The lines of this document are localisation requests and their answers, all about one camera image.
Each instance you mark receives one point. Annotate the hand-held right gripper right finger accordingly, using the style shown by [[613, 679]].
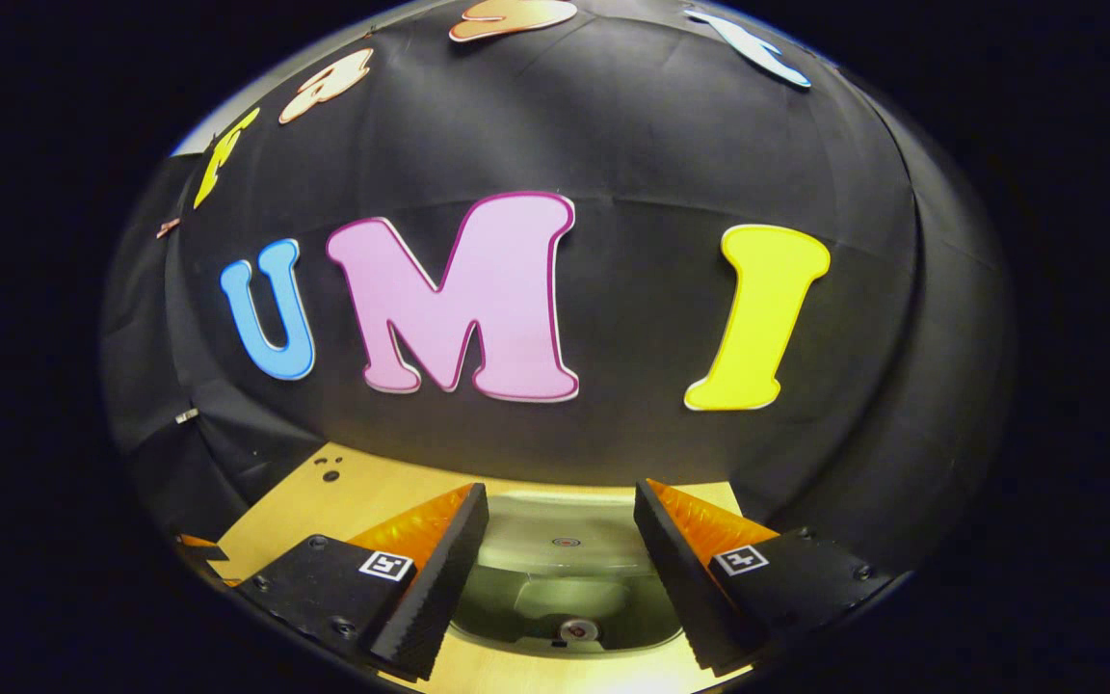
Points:
[[680, 588]]

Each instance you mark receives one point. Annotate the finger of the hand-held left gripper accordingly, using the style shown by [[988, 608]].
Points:
[[200, 552]]

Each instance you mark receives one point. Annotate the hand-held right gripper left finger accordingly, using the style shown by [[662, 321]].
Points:
[[430, 598]]

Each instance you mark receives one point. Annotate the green desktop garbage bin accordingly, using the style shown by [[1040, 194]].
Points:
[[565, 588]]

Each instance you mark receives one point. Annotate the wooden desktop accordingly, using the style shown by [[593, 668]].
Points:
[[353, 496]]

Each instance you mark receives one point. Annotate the black backdrop cloth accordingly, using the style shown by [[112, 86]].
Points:
[[632, 308]]

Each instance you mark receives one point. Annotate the copper clip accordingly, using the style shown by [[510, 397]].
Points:
[[168, 227]]

